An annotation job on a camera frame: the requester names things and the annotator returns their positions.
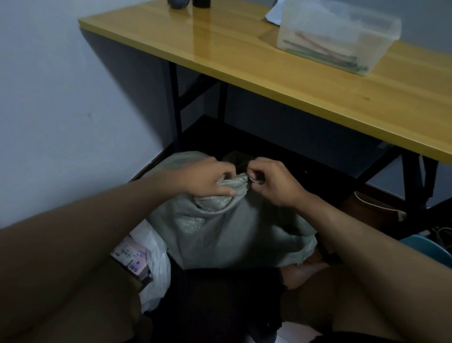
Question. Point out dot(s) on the black cylindrical bottle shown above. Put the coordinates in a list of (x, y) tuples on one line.
[(201, 3)]

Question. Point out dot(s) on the person's left hand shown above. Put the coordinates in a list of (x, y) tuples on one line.
[(205, 180)]

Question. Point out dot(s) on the yellow wooden desk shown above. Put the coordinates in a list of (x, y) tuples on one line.
[(229, 49)]

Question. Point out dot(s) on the clear plastic box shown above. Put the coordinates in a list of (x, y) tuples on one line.
[(381, 53)]

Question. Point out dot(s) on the black metal desk leg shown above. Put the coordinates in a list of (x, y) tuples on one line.
[(176, 109), (416, 194)]

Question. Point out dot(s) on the person's right forearm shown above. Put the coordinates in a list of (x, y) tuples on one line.
[(378, 265)]

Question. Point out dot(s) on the white bag with red print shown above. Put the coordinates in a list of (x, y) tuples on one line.
[(157, 268)]

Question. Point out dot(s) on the black shorts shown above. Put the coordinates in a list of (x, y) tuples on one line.
[(219, 304)]

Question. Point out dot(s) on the blue plastic bucket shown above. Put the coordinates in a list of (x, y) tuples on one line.
[(429, 249)]

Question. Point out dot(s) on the person's leg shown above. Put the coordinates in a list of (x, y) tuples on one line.
[(99, 307), (335, 304)]

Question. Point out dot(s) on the white tissue sheet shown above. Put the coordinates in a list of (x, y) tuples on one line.
[(273, 14)]

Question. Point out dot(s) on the person's right hand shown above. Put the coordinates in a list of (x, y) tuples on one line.
[(282, 183)]

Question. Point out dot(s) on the person's left leg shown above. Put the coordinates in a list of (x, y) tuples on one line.
[(99, 307)]

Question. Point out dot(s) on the grey woven sack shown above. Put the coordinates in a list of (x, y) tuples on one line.
[(226, 229)]

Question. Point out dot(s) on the small dark round case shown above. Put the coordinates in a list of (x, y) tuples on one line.
[(178, 3)]

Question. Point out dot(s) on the person's left forearm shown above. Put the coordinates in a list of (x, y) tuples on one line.
[(77, 254)]

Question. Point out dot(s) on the cardboard boxes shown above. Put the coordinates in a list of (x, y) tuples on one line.
[(132, 261)]

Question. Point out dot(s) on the person's right leg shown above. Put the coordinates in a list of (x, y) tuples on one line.
[(335, 304)]

